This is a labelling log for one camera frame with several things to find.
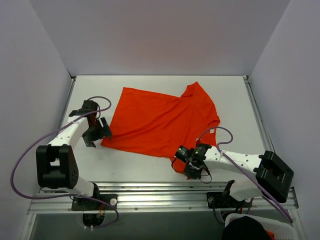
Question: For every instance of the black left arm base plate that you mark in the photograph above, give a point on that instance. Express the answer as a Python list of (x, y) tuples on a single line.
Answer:
[(83, 204)]

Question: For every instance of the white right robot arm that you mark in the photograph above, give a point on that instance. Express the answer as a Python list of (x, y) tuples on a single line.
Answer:
[(268, 174)]

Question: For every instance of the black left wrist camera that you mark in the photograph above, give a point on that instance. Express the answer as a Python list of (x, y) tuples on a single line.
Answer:
[(89, 106)]

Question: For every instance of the white laundry basket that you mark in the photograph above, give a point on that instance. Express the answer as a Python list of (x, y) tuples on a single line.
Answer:
[(277, 229)]

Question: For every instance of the black garment in basket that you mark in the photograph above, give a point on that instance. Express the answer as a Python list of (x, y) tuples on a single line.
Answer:
[(245, 228)]

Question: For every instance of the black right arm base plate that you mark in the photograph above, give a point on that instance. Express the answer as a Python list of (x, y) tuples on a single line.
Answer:
[(218, 201)]

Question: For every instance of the aluminium rail frame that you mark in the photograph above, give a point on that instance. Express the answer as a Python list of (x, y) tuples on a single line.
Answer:
[(154, 201)]

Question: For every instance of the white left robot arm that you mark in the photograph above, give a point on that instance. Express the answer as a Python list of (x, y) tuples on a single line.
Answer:
[(56, 163)]

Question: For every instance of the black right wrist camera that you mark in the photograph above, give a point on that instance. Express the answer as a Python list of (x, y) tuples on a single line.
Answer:
[(183, 153)]

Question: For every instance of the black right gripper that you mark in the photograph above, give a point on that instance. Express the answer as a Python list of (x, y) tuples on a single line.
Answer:
[(191, 170)]

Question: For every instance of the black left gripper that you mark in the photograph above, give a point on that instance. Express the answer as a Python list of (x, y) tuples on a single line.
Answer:
[(97, 132)]

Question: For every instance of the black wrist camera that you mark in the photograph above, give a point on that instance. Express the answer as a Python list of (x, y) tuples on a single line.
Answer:
[(89, 106), (183, 153)]

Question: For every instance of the orange t shirt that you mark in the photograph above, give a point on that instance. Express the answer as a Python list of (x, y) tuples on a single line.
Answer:
[(157, 124)]

